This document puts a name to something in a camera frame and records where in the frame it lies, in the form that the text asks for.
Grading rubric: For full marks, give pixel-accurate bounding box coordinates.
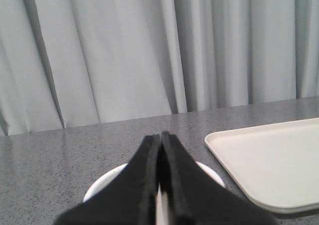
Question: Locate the white smiley mug black handle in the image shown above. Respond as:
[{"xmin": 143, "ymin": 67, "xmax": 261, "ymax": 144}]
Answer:
[{"xmin": 83, "ymin": 162, "xmax": 225, "ymax": 225}]

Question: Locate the cream rectangular tray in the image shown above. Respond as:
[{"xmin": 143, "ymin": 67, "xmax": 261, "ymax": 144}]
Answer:
[{"xmin": 204, "ymin": 118, "xmax": 319, "ymax": 214}]

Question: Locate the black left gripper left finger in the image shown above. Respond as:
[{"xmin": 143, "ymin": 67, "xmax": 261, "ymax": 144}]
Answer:
[{"xmin": 55, "ymin": 134, "xmax": 160, "ymax": 225}]

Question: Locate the grey-white curtain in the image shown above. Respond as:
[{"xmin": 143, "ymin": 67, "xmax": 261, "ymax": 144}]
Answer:
[{"xmin": 0, "ymin": 0, "xmax": 319, "ymax": 136}]

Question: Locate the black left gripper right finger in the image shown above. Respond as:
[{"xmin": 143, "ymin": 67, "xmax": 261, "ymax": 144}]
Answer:
[{"xmin": 158, "ymin": 132, "xmax": 276, "ymax": 225}]

